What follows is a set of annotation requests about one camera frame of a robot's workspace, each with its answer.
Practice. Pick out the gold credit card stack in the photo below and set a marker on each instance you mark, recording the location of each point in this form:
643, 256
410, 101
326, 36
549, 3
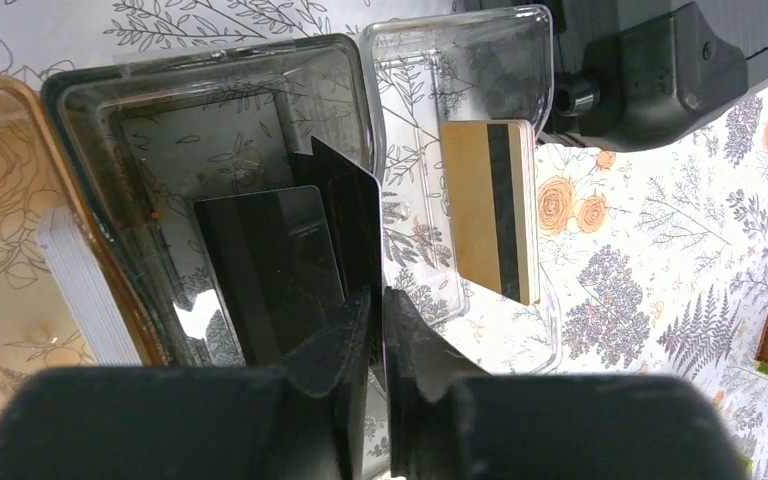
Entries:
490, 180

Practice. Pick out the clear acrylic card organizer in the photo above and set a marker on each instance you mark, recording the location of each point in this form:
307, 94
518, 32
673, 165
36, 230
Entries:
148, 137

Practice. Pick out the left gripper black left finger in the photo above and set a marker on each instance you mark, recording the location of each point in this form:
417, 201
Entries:
300, 418

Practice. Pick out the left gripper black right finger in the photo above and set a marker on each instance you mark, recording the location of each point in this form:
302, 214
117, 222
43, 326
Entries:
449, 419

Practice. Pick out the black card stack in organizer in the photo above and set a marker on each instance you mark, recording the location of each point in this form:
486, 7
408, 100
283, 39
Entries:
274, 265

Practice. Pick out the floral patterned table mat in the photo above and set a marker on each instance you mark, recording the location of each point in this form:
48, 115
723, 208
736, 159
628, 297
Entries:
659, 259

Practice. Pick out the dark grey hard case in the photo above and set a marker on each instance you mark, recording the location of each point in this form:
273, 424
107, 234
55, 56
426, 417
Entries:
636, 75

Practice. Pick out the wooden block base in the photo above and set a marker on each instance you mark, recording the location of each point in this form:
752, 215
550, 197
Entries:
37, 328

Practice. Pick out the white card stack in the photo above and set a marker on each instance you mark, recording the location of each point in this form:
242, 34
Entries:
85, 290

